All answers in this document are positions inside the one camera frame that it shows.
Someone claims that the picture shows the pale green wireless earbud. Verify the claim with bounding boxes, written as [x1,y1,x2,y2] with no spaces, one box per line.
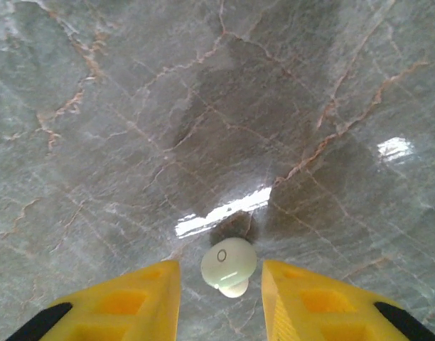
[200,237,258,299]

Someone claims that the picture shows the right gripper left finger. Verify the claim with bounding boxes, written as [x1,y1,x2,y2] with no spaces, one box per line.
[4,259,182,341]

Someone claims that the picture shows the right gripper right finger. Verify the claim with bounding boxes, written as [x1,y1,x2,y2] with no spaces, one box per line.
[261,259,435,341]

